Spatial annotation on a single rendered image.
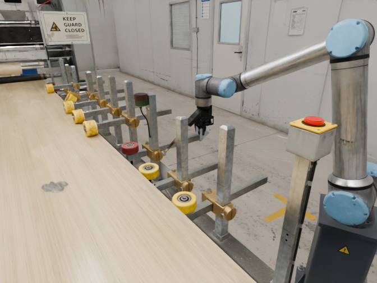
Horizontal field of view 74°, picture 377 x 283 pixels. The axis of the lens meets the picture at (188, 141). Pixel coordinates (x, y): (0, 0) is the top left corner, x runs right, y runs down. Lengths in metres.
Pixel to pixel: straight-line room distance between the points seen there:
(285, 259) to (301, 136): 0.36
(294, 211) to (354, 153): 0.46
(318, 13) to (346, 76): 2.71
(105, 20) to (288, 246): 9.76
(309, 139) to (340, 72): 0.48
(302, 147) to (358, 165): 0.53
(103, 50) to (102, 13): 1.18
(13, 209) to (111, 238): 0.36
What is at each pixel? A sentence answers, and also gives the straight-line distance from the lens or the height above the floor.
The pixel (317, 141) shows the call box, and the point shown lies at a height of 1.20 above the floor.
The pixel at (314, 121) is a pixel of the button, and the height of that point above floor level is 1.23.
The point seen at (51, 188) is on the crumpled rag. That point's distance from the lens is 1.01.
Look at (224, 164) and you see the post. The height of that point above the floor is 1.02.
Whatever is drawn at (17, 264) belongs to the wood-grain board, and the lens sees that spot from 0.78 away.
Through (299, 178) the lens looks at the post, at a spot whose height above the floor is 1.09.
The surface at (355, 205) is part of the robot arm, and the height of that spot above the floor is 0.82.
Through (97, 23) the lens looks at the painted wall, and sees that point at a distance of 10.04.
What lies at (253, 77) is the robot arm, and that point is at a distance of 1.32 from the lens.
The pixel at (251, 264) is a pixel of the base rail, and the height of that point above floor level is 0.70.
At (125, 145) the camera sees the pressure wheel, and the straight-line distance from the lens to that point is 1.24.
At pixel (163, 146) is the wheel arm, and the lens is 1.32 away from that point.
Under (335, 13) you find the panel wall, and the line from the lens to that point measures 3.59.
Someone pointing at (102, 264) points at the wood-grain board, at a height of 0.90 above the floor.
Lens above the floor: 1.41
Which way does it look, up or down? 24 degrees down
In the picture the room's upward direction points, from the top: straight up
